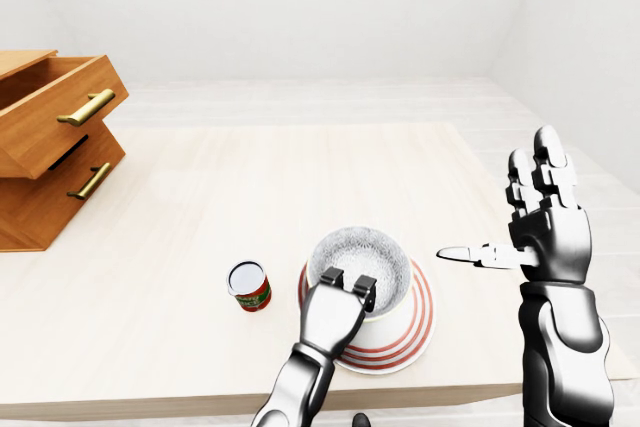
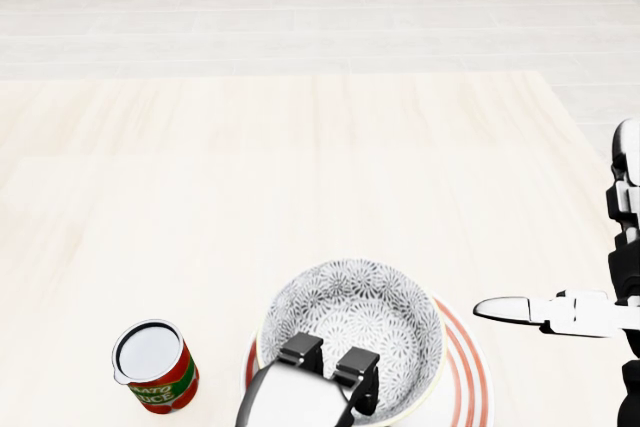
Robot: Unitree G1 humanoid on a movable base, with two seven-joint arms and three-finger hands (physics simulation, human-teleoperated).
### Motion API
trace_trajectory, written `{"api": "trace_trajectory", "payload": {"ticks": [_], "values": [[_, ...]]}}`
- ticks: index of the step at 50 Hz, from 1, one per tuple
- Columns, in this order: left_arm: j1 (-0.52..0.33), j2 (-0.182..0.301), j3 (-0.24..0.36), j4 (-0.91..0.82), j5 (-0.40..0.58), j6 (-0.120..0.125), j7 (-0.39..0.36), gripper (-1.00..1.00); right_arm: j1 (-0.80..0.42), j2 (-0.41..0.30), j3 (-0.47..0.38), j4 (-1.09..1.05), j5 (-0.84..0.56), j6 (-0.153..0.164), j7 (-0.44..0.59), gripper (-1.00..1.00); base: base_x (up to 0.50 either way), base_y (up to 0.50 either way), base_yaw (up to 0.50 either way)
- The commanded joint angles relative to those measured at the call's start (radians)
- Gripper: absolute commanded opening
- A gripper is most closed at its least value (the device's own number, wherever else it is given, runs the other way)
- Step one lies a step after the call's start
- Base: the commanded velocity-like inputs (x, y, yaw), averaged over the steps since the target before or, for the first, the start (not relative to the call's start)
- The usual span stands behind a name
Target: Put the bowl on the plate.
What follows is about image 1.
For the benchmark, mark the white plate with red rings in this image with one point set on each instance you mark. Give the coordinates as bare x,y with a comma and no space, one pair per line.
400,332

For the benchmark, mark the patterned bowl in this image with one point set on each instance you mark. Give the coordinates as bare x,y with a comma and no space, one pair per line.
360,272

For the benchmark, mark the wooden cabinet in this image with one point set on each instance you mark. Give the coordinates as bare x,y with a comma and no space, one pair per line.
35,197

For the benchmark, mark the red and green tin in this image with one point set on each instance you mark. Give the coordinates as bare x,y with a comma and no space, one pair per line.
250,287

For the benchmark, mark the small dark shape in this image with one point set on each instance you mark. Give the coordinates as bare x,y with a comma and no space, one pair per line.
361,419

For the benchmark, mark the open wooden drawer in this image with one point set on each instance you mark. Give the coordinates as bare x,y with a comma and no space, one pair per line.
45,117

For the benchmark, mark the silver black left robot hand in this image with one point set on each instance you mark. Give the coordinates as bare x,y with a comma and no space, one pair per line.
327,317

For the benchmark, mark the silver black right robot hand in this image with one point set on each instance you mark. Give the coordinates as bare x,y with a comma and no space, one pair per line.
555,237

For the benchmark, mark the closed wooden drawer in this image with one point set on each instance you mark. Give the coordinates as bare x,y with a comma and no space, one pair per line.
65,192

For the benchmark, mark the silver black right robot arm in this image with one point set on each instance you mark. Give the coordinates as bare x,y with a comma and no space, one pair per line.
565,357

